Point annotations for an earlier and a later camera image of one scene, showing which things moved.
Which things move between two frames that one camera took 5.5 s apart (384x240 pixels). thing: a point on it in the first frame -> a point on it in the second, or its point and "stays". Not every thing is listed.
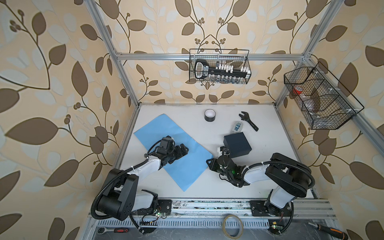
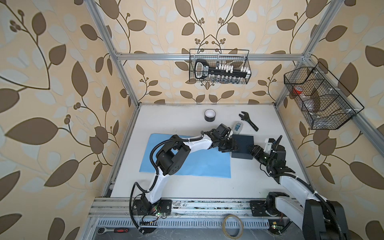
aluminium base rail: [189, 209] stays
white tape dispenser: [237, 126] stays
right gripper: [212, 165] -> [256, 151]
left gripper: [180, 153] -> [232, 147]
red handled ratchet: [101, 230] stays
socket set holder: [222, 73] stays
